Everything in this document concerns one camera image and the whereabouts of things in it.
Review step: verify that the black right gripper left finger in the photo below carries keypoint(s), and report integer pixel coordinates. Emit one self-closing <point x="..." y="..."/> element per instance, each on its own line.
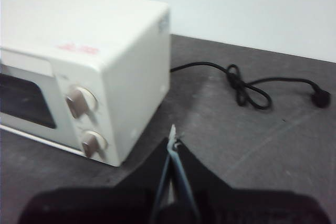
<point x="105" y="205"/>

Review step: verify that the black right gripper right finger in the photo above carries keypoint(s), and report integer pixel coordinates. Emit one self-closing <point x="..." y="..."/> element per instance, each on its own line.
<point x="236" y="205"/>

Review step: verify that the cream oven knob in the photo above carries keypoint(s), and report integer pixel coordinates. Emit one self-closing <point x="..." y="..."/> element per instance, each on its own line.
<point x="92" y="144"/>
<point x="78" y="102"/>

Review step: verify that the cream Toshiba toaster oven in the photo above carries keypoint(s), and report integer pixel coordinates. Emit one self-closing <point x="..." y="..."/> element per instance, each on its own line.
<point x="118" y="51"/>

